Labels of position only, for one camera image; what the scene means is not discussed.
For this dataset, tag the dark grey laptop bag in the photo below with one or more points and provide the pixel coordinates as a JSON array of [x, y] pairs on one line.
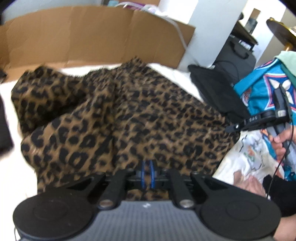
[[234, 60]]

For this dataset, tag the black folded garment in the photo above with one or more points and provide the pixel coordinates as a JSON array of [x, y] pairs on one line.
[[216, 91]]

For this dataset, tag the person's right hand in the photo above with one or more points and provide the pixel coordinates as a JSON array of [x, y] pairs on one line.
[[277, 142]]

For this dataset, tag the yellow table leg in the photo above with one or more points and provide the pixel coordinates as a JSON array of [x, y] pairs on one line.
[[289, 47]]

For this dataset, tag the blue patterned blanket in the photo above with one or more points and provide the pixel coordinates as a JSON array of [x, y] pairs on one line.
[[256, 89]]

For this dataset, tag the leopard print garment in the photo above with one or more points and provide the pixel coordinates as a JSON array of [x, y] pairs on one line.
[[129, 120]]

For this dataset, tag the brown cardboard sheet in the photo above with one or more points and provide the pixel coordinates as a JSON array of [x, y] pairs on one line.
[[73, 36]]

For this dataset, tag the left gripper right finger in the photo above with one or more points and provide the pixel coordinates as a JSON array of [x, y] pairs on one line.
[[171, 181]]

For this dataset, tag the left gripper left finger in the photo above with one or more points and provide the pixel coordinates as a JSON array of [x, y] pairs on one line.
[[119, 184]]

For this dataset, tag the light green cloth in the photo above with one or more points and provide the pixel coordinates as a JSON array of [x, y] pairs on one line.
[[287, 59]]

